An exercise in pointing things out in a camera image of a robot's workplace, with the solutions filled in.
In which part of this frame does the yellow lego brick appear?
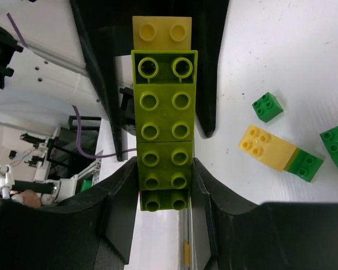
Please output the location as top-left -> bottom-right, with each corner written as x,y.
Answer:
238,124 -> 297,172

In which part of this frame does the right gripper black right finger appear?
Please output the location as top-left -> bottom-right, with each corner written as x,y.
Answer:
192,1 -> 229,138

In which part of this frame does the yellow lego plate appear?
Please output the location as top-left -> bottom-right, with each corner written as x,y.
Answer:
132,16 -> 192,51

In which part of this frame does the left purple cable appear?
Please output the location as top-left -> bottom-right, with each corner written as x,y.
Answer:
6,12 -> 139,160

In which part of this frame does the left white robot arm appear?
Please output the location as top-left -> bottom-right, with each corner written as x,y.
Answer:
0,1 -> 108,119

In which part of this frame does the lime lego stack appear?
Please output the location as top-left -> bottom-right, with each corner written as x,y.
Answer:
131,49 -> 198,212

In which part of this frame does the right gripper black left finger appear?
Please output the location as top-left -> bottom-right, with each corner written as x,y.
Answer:
70,1 -> 135,161

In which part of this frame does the small green lego brick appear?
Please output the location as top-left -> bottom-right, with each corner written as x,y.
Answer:
252,92 -> 283,123

